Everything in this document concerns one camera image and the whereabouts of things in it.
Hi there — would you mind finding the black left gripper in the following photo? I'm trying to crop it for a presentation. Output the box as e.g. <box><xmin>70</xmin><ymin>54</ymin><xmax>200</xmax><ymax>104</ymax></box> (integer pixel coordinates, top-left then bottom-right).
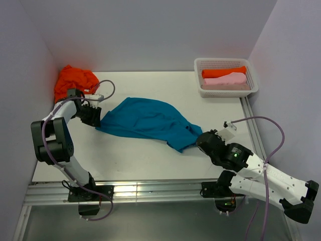
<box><xmin>74</xmin><ymin>103</ymin><xmax>102</xmax><ymax>128</ymax></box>

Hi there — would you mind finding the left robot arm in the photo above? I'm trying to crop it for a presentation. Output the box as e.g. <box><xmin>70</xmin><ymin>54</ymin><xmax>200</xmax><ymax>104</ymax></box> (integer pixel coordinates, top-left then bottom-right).
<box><xmin>31</xmin><ymin>88</ymin><xmax>104</xmax><ymax>200</ymax></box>

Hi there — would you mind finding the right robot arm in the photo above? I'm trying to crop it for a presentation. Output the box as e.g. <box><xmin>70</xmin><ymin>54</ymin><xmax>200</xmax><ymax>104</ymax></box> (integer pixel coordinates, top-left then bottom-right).
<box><xmin>196</xmin><ymin>131</ymin><xmax>319</xmax><ymax>224</ymax></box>

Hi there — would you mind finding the crumpled orange t shirt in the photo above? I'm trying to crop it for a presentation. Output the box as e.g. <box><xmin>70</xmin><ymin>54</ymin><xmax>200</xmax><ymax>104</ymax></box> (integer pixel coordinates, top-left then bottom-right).
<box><xmin>54</xmin><ymin>65</ymin><xmax>99</xmax><ymax>103</ymax></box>

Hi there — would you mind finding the rolled beige t shirt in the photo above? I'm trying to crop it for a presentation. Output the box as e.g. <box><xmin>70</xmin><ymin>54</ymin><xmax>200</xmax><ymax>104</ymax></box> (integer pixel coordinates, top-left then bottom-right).
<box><xmin>201</xmin><ymin>84</ymin><xmax>251</xmax><ymax>91</ymax></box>

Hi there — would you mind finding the white plastic basket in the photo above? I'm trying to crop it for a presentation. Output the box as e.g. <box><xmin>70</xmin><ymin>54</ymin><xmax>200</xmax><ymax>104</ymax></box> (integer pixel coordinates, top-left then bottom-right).
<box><xmin>194</xmin><ymin>58</ymin><xmax>259</xmax><ymax>98</ymax></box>

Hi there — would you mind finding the rolled pink t shirt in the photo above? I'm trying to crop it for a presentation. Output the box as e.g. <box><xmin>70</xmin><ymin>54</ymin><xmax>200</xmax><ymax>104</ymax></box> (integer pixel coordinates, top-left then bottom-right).
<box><xmin>204</xmin><ymin>73</ymin><xmax>247</xmax><ymax>85</ymax></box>

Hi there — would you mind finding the rolled orange t shirt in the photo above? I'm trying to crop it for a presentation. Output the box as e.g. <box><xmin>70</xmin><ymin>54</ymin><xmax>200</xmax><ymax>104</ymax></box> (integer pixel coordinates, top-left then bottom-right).
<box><xmin>201</xmin><ymin>66</ymin><xmax>247</xmax><ymax>78</ymax></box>

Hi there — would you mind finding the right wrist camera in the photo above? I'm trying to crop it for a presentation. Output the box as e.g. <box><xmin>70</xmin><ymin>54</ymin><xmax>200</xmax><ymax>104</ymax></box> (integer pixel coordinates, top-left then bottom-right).
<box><xmin>216</xmin><ymin>122</ymin><xmax>237</xmax><ymax>141</ymax></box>

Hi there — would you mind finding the aluminium right rail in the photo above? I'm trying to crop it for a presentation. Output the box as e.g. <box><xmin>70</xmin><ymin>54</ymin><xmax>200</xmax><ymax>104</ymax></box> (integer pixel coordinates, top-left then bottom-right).
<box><xmin>240</xmin><ymin>97</ymin><xmax>267</xmax><ymax>160</ymax></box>

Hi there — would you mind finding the aluminium rail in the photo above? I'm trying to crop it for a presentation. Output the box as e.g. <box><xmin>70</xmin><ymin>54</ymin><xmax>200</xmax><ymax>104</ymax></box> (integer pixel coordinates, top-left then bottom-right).
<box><xmin>240</xmin><ymin>97</ymin><xmax>267</xmax><ymax>160</ymax></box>
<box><xmin>23</xmin><ymin>179</ymin><xmax>210</xmax><ymax>206</ymax></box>

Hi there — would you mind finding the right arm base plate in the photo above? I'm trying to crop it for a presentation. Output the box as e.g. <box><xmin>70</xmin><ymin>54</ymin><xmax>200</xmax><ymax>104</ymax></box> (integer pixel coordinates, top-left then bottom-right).
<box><xmin>200</xmin><ymin>181</ymin><xmax>244</xmax><ymax>198</ymax></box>

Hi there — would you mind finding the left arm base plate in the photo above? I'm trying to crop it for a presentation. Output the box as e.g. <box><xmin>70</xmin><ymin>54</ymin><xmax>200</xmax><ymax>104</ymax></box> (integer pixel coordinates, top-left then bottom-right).
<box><xmin>67</xmin><ymin>185</ymin><xmax>114</xmax><ymax>202</ymax></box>

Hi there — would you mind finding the aluminium front rail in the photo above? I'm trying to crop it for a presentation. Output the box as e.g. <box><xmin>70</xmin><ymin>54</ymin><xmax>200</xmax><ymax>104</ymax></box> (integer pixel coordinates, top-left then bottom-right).
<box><xmin>23</xmin><ymin>179</ymin><xmax>210</xmax><ymax>206</ymax></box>

